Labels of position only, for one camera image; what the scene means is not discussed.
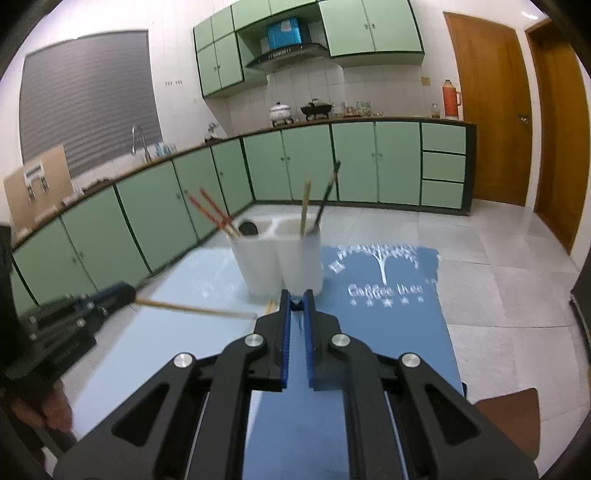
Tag wooden door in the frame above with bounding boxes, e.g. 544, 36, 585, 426
444, 12, 532, 206
526, 20, 590, 252

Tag grey window blind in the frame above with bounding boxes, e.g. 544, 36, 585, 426
19, 30, 162, 176

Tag brown stool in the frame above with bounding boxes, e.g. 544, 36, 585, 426
474, 388, 541, 460

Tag plain bamboo chopstick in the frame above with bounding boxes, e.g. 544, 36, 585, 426
300, 179, 311, 236
134, 298, 256, 320

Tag orange thermos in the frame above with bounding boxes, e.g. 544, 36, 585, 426
442, 79, 462, 120

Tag blue box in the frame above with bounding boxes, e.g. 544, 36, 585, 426
266, 17, 311, 50

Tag white double utensil holder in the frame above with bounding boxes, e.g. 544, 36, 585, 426
228, 214, 324, 296

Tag chrome faucet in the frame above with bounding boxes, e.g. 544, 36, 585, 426
130, 125, 153, 163

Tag light blue mat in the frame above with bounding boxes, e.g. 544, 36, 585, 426
68, 244, 288, 480

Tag range hood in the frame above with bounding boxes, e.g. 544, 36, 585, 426
246, 42, 331, 74

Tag red-end bamboo chopstick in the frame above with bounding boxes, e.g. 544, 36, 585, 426
183, 190, 230, 237
199, 187, 242, 237
264, 300, 279, 315

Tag white pot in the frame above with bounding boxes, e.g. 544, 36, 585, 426
270, 102, 294, 127

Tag black wok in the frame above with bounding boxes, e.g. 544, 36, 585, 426
300, 98, 332, 121

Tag green cabinets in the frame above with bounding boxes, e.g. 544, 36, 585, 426
193, 0, 425, 99
10, 117, 477, 312

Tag dark blue mat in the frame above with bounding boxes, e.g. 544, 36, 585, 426
242, 244, 463, 479

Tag black chopstick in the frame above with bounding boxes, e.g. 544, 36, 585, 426
308, 160, 342, 234

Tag left hand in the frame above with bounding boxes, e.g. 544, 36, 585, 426
9, 380, 72, 433

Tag green upper cabinets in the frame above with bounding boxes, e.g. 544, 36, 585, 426
193, 0, 425, 99

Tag black spoon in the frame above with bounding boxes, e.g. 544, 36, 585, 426
238, 220, 259, 236

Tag green lower cabinets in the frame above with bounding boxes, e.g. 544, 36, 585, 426
10, 117, 477, 312

